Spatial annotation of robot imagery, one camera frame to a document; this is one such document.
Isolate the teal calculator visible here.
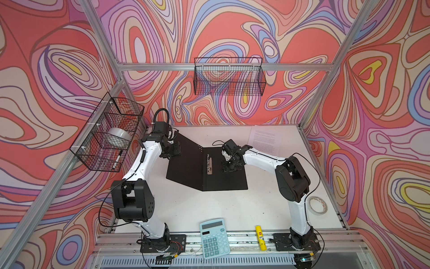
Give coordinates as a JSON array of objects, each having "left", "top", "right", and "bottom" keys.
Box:
[{"left": 200, "top": 218, "right": 230, "bottom": 260}]

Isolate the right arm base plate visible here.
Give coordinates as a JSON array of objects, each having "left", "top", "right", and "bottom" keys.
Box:
[{"left": 269, "top": 231, "right": 321, "bottom": 252}]

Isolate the black wire basket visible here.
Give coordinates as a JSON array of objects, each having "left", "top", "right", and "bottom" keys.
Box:
[
  {"left": 69, "top": 93, "right": 144, "bottom": 172},
  {"left": 193, "top": 56, "right": 267, "bottom": 96}
]

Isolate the printed paper sheet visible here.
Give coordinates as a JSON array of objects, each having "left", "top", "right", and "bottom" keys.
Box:
[{"left": 248, "top": 126, "right": 282, "bottom": 156}]

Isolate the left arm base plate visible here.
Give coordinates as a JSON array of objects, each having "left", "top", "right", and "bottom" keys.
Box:
[{"left": 136, "top": 234, "right": 187, "bottom": 254}]

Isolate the black file folder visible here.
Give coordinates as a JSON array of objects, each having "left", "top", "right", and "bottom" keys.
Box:
[{"left": 166, "top": 134, "right": 248, "bottom": 192}]

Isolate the back black wire basket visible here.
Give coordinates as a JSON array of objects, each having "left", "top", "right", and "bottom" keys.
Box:
[{"left": 193, "top": 56, "right": 267, "bottom": 96}]

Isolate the left black wire basket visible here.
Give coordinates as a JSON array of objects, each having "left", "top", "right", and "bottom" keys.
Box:
[{"left": 69, "top": 93, "right": 144, "bottom": 172}]

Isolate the black marker in basket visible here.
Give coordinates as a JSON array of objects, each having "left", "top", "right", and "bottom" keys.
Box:
[{"left": 112, "top": 150, "right": 123, "bottom": 170}]

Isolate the white tape roll in basket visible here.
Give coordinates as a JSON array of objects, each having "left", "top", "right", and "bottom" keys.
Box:
[{"left": 108, "top": 127, "right": 132, "bottom": 141}]

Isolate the metal folder clip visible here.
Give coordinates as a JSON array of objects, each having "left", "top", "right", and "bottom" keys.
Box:
[{"left": 207, "top": 154, "right": 213, "bottom": 175}]

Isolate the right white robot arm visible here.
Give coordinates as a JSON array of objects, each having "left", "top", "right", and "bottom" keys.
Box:
[{"left": 222, "top": 140, "right": 314, "bottom": 249}]

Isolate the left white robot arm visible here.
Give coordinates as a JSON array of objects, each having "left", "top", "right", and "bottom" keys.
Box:
[{"left": 110, "top": 121, "right": 180, "bottom": 244}]

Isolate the yellow glue stick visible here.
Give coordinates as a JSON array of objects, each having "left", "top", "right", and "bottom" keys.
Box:
[{"left": 255, "top": 225, "right": 267, "bottom": 252}]

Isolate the clear tape roll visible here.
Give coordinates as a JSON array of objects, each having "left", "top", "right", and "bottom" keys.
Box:
[{"left": 308, "top": 196, "right": 328, "bottom": 215}]

